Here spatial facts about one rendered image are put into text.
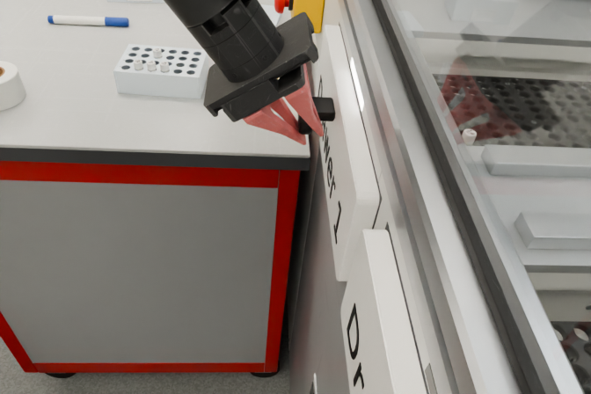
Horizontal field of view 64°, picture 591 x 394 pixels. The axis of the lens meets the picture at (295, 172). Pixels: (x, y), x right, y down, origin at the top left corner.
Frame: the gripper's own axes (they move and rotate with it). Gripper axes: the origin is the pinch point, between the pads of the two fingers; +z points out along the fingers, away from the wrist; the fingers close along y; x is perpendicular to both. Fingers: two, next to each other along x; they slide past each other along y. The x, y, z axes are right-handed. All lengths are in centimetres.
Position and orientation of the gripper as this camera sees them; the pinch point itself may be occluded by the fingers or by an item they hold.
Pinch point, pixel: (309, 130)
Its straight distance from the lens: 45.2
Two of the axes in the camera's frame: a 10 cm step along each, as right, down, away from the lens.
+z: 5.1, 6.1, 6.1
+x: -0.5, -6.8, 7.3
